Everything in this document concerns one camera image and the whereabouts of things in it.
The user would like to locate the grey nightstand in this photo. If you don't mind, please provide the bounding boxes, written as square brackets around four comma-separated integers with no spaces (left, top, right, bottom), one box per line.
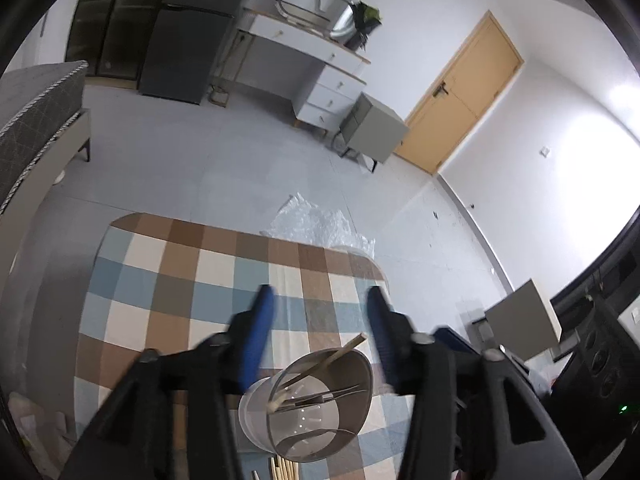
[339,91,411,175]

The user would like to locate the wooden door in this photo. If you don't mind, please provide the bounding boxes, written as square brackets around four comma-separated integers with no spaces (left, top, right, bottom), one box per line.
[392,10,525,176]

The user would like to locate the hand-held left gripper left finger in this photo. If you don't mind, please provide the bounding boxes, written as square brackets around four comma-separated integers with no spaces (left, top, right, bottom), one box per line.
[60,284,278,480]

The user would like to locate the dark grey refrigerator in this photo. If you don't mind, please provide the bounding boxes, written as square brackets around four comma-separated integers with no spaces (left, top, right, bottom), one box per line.
[139,2,236,106]

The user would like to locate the grey cylindrical utensil holder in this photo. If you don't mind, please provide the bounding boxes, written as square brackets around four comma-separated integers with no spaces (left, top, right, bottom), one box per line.
[238,347,375,462]

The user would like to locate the white vanity desk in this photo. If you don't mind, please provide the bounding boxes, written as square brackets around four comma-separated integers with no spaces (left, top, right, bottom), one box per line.
[235,7,372,136]

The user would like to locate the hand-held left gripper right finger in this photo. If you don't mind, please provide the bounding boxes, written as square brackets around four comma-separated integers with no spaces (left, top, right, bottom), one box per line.
[367,285,583,480]

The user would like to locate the checkered tablecloth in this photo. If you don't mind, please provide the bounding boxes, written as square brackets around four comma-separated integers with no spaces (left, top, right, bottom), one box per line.
[74,212,453,480]

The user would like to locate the grey bed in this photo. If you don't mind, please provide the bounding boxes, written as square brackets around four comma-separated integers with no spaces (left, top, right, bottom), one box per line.
[0,60,93,221]

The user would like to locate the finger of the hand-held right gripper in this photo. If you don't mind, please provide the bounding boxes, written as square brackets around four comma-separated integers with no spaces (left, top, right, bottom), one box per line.
[434,326,485,358]

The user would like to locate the white box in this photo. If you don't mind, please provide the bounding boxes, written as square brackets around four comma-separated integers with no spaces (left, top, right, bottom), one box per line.
[484,280,562,361]

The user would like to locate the clear plastic sheet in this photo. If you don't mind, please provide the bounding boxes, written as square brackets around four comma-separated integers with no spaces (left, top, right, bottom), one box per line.
[260,191,376,261]

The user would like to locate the oval vanity mirror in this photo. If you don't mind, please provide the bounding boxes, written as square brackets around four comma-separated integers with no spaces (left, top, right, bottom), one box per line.
[274,0,358,41]

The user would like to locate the pile of wooden chopsticks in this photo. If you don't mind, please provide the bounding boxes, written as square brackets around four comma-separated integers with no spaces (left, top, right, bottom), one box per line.
[269,455,301,480]

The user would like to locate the pale wooden chopstick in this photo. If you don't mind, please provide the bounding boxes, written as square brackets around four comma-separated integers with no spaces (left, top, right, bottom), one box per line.
[267,332,369,413]

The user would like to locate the dark glass door cabinet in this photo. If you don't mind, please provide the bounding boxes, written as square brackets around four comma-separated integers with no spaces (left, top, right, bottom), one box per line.
[65,0,186,86]

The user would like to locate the green plant in dark wrap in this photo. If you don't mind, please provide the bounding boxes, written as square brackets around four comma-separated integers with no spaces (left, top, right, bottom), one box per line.
[347,1,383,52]

